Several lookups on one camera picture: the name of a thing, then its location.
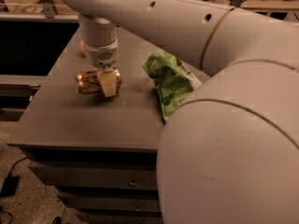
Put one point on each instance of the orange fruit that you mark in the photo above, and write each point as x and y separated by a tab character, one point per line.
81	46

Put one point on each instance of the orange LaCroix soda can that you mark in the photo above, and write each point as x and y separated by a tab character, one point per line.
88	82

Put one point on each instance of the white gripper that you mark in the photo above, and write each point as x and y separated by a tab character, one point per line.
101	55

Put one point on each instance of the grey drawer cabinet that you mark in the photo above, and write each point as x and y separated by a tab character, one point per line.
99	153

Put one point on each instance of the black power adapter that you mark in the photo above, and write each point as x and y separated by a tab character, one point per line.
9	186

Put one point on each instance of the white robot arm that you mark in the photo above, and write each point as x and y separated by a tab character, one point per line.
229	154

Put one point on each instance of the metal railing frame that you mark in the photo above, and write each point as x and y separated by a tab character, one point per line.
37	3

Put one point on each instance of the green snack bag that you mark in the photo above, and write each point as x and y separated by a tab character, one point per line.
173	80

